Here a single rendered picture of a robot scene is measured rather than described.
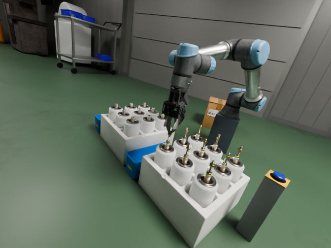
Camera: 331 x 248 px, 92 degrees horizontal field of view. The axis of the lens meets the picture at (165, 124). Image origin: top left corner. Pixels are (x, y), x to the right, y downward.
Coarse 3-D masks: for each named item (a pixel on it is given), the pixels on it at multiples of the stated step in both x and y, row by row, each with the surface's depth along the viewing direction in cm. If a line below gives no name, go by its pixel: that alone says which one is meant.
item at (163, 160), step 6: (156, 150) 75; (174, 150) 76; (156, 156) 75; (162, 156) 72; (168, 156) 72; (174, 156) 76; (156, 162) 75; (162, 162) 74; (168, 162) 74; (162, 168) 75
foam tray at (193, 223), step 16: (144, 160) 77; (144, 176) 79; (160, 176) 69; (192, 176) 72; (240, 176) 80; (160, 192) 71; (176, 192) 63; (224, 192) 66; (240, 192) 77; (160, 208) 73; (176, 208) 64; (192, 208) 57; (208, 208) 57; (224, 208) 67; (176, 224) 65; (192, 224) 58; (208, 224) 60; (192, 240) 60
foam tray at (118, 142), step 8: (104, 120) 110; (104, 128) 112; (112, 128) 101; (120, 128) 100; (104, 136) 114; (112, 136) 103; (120, 136) 93; (136, 136) 95; (144, 136) 98; (152, 136) 101; (160, 136) 106; (112, 144) 104; (120, 144) 95; (128, 144) 91; (136, 144) 96; (144, 144) 100; (152, 144) 105; (120, 152) 96; (120, 160) 98
